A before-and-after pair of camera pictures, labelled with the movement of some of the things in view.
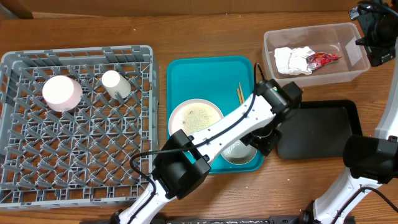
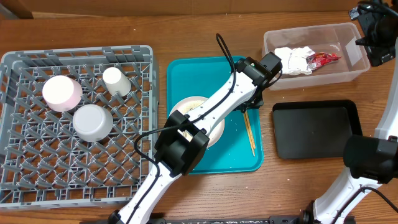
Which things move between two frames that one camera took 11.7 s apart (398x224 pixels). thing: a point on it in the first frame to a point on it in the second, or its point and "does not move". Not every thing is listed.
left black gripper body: x=266 y=138 to x=256 y=101
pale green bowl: x=239 y=153 to x=92 y=122
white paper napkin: x=293 y=61 does not move
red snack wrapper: x=318 y=60 does not move
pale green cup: x=113 y=82 does not move
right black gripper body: x=379 y=38 does not move
